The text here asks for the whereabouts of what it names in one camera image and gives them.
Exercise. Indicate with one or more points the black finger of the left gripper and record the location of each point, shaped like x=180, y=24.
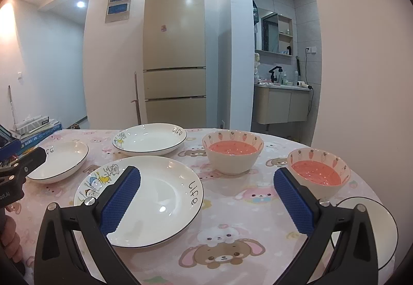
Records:
x=28, y=163

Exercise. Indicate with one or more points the beige three-door refrigerator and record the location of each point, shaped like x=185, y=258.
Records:
x=174, y=62

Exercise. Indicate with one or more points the bathroom mirror cabinet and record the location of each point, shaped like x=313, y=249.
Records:
x=275, y=33

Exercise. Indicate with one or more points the white life plate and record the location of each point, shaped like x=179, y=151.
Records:
x=62, y=160
x=150, y=139
x=168, y=200

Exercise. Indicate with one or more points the bathroom vanity cabinet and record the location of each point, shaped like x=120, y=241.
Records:
x=280, y=104

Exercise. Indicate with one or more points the white ribbed bowl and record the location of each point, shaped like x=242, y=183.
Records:
x=383, y=224

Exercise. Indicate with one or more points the black faucet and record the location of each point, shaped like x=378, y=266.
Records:
x=275, y=74

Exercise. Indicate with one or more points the wall electrical panel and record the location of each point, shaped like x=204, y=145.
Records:
x=117, y=10

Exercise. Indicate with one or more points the white mop stick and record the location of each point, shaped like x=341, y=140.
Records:
x=12, y=107

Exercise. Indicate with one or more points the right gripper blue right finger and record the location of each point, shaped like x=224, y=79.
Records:
x=354, y=258

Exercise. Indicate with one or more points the white hair dryer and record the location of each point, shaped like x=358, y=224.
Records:
x=302, y=84

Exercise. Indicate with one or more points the pink carrot bowl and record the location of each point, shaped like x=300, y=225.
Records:
x=232, y=152
x=323, y=173

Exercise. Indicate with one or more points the person's left hand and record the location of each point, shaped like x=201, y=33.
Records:
x=10, y=239

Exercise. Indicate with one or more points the pink cartoon tablecloth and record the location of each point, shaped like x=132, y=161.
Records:
x=245, y=206

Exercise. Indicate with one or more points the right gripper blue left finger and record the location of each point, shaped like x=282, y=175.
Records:
x=58, y=258

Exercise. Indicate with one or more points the stack of boxes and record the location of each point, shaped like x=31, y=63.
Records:
x=34, y=137

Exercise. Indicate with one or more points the broom with red dustpan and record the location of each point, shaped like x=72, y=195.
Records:
x=136, y=99

